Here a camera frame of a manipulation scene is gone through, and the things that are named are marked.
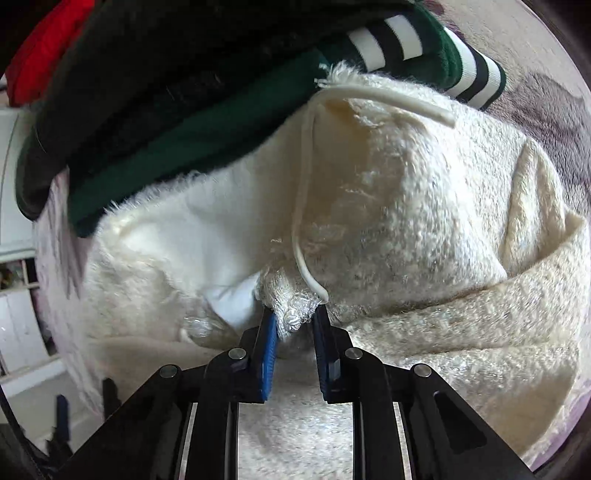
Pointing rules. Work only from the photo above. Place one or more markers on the black garment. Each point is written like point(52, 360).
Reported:
point(161, 55)

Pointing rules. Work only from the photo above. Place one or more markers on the white shelf unit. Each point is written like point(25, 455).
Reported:
point(18, 323)

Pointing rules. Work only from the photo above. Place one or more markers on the dark green striped-cuff sweater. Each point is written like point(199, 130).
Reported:
point(194, 138)

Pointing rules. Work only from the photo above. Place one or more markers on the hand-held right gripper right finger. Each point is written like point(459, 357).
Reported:
point(324, 355)

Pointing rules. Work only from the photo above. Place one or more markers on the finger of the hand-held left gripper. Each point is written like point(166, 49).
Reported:
point(110, 399)
point(63, 415)

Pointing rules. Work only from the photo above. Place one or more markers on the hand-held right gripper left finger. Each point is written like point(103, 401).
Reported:
point(268, 355)

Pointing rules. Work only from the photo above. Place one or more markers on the red garment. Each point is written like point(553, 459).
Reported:
point(41, 50)

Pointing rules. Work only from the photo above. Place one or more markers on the white fluffy hooded sweater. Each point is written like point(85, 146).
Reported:
point(415, 198)

